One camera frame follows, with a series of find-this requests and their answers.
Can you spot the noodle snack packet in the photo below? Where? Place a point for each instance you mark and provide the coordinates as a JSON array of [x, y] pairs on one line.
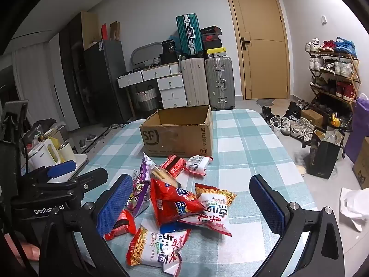
[[214, 207], [155, 245]]

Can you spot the cream mug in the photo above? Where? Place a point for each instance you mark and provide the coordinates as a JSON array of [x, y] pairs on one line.
[[67, 152]]

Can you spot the purple candy packet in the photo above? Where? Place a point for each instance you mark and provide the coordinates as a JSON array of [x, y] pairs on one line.
[[137, 199], [145, 167]]

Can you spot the small brown cardboard box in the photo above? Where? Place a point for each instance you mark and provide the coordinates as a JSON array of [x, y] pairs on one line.
[[312, 118]]

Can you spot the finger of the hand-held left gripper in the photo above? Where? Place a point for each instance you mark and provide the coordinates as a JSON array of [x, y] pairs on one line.
[[92, 177], [62, 166]]

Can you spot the silver suitcase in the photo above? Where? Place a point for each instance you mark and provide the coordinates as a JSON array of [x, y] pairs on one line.
[[219, 83]]

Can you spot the wooden door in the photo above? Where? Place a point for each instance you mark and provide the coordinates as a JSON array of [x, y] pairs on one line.
[[259, 49]]

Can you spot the cat print cardboard box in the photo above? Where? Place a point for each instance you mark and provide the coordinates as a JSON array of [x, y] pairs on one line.
[[362, 167]]

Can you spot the red chip bag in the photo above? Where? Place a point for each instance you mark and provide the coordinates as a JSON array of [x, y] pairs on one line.
[[173, 202]]

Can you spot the person's left hand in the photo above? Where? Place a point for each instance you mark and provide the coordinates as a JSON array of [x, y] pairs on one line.
[[27, 252]]

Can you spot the yellow wrapper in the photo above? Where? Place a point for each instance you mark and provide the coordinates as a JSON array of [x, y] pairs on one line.
[[334, 120]]

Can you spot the black shoe box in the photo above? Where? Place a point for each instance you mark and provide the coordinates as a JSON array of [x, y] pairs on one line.
[[213, 44], [210, 31]]

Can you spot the dark shoe box red logo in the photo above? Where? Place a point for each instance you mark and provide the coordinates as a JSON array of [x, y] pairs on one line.
[[210, 37]]

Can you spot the beige suitcase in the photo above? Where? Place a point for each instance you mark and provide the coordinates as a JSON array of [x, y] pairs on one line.
[[194, 83]]

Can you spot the dark grey refrigerator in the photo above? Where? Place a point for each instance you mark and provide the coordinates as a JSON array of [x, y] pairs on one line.
[[106, 78]]

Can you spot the woven laundry basket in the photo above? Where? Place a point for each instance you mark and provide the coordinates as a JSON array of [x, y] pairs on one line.
[[147, 99]]

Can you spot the shoe rack with shoes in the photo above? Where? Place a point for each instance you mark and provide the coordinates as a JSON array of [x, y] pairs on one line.
[[331, 66]]

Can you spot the white drawer desk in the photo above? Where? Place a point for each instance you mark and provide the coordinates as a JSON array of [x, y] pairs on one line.
[[171, 86]]

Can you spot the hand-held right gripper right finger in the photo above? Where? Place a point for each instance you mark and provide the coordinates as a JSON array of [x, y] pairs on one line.
[[266, 205]]

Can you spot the purple bag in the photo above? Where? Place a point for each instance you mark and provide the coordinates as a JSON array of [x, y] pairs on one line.
[[360, 127]]

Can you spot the white red snack packet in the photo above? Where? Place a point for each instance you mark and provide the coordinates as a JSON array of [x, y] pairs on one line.
[[197, 164]]

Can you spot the white electric kettle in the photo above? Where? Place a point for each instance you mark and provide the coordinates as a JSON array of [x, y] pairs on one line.
[[43, 154]]

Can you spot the wooden shoe rack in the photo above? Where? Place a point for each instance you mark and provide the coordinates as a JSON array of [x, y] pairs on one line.
[[353, 78]]

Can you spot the black printed bag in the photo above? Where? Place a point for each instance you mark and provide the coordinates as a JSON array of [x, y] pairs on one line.
[[170, 49]]

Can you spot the teal suitcase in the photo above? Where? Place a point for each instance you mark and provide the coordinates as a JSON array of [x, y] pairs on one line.
[[187, 34]]

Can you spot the clear biscuit packet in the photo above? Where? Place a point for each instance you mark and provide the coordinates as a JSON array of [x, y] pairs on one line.
[[165, 176]]

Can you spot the yellow white shoe box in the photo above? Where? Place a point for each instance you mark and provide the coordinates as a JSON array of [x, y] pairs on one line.
[[216, 52]]

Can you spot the white bowl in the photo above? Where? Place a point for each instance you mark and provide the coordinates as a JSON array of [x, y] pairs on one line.
[[301, 170]]

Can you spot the grey slippers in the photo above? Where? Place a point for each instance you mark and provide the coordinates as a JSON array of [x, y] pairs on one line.
[[88, 140]]

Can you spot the white curtain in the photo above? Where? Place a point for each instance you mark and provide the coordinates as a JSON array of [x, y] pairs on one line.
[[34, 78]]

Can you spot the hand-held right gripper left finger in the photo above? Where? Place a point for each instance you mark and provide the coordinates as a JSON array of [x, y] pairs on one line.
[[115, 205]]

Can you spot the grey arched frame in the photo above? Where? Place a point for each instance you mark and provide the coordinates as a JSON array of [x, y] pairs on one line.
[[138, 53]]

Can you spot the pile of loose shoes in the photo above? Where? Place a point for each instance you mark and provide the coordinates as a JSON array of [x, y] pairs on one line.
[[291, 124]]

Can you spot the white plastic bag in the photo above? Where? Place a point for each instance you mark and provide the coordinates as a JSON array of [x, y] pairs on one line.
[[353, 205]]

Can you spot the blue cookie packet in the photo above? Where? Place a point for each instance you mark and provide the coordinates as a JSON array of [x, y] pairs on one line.
[[173, 227]]

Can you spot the red wafer packet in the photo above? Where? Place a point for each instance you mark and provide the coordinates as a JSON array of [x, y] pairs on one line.
[[174, 166], [121, 228]]

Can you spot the dark wardrobe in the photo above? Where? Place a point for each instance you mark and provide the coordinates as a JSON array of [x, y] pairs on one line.
[[72, 78]]

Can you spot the grey door mat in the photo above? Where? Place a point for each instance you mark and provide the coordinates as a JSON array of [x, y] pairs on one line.
[[265, 102]]

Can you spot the black paper bag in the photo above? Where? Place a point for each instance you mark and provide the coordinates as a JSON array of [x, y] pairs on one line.
[[325, 158]]

